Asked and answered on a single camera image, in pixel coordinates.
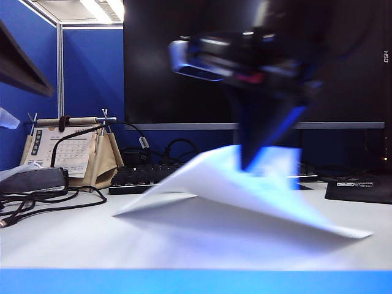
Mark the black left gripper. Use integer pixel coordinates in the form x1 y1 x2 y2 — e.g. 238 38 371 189
186 26 324 179

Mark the white wrinkled paper sheet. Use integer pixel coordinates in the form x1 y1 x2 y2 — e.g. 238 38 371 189
112 145 375 240

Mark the large black monitor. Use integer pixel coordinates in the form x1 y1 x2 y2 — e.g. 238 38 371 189
123 0 392 132

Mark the black mouse pad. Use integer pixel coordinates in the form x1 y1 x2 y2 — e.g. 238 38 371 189
323 178 392 205

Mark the small black adapter box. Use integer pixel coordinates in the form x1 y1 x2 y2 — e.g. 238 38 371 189
121 148 146 168

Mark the black computer keyboard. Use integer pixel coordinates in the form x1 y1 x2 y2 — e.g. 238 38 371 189
108 162 320 196

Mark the beige desk calendar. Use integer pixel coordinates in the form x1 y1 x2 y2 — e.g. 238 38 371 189
19 116 124 193

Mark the wooden rod with metal ends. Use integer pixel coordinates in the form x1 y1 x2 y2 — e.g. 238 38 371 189
23 108 118 135

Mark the fluorescent ceiling light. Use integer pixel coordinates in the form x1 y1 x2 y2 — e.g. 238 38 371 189
78 0 124 23

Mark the white desk calendar sheet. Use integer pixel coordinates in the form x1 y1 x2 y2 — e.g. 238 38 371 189
25 125 95 179

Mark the dark grey power brick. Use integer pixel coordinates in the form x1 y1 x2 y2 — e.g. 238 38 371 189
0 167 70 196

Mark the translucent plastic bag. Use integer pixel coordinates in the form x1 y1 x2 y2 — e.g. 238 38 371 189
0 106 21 130

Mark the black tangled cable bundle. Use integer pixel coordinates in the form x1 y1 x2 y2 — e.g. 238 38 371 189
143 138 202 168

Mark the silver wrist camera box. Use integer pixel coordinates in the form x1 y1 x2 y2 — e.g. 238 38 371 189
168 38 226 82

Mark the black arched cable with tag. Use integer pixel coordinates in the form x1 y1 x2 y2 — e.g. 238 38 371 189
50 121 150 169

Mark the black cable with USB plug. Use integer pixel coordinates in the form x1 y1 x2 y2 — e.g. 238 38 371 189
0 186 108 229

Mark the aluminium partition post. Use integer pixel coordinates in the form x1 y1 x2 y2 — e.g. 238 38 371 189
56 21 124 123

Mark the dark wall shelf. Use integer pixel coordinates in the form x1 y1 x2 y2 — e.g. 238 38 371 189
0 19 56 98

